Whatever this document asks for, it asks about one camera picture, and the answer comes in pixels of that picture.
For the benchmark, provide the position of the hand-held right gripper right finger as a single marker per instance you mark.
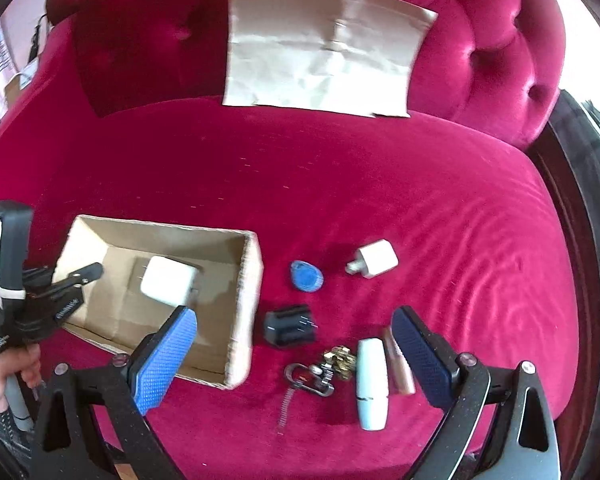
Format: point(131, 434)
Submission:
point(420, 360)

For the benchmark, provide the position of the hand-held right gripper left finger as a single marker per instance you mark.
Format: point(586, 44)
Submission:
point(165, 355)

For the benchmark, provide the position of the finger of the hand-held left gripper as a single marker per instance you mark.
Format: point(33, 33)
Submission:
point(67, 310)
point(82, 274)

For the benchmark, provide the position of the rose gold tube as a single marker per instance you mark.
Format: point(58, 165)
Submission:
point(402, 375)

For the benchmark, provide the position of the white cosmetic tube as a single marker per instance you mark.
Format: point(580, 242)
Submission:
point(372, 385)

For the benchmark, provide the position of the large white charger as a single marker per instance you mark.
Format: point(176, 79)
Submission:
point(167, 280)

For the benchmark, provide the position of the small white plug adapter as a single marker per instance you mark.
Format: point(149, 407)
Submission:
point(375, 260)

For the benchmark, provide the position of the black charger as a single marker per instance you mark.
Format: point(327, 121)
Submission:
point(285, 327)

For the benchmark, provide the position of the blue key fob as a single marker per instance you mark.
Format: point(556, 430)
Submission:
point(305, 276)

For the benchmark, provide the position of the dark patterned clothing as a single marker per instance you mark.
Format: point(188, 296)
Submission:
point(7, 445)

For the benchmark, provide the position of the small brown cardboard box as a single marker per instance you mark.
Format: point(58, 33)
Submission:
point(17, 87)

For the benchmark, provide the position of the red velvet sofa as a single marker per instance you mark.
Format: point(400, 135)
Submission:
point(330, 185)

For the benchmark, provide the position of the brown paper sheet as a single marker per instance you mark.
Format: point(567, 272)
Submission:
point(320, 60)

